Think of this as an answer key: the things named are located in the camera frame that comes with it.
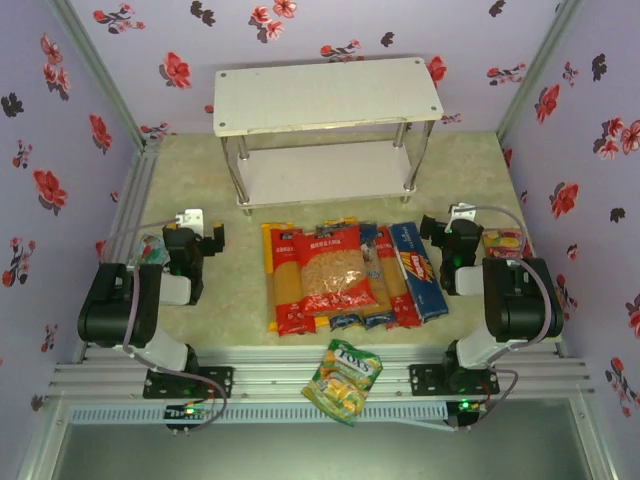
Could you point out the blue Barilla pasta box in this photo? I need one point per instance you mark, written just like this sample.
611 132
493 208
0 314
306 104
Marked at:
420 275

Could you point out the red spaghetti bag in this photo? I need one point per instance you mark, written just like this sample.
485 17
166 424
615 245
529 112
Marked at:
395 280
285 280

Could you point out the blue spaghetti bag white print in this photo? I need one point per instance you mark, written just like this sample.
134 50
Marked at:
370 250

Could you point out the blue spaghetti bag gold print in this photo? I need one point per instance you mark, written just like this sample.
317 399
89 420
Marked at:
340 222

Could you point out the red macaroni bag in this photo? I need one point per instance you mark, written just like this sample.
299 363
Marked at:
335 270

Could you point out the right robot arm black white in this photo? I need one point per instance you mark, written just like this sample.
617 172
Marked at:
520 300

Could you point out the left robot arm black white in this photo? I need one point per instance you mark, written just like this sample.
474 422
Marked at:
115 305

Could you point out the white two-tier shelf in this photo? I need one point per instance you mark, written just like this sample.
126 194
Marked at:
325 95

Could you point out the teal red candy bag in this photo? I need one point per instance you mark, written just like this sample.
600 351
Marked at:
150 250

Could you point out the red orange Fox's candy bag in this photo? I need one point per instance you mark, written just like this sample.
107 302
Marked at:
505 242

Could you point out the small circuit board green light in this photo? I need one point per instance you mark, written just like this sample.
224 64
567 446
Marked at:
190 411
465 406

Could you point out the green Fox's candy bag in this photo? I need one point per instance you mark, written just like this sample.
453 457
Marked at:
345 380

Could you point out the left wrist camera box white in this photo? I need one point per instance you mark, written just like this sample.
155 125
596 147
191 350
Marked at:
192 217

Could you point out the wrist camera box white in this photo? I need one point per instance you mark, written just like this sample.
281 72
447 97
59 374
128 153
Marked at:
465 210
192 217

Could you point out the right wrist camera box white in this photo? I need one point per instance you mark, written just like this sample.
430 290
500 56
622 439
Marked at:
465 210

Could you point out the aluminium side rail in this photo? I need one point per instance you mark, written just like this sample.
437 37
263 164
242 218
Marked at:
137 175

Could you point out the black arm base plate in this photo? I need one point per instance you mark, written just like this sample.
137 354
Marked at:
425 380
220 381

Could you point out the aluminium mounting rail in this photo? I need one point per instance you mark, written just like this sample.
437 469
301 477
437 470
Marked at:
270 372

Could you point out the aluminium corner post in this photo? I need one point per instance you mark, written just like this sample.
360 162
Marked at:
537 65
95 65

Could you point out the aluminium frame bar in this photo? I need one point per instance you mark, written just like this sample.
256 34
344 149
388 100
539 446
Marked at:
37 450
597 450

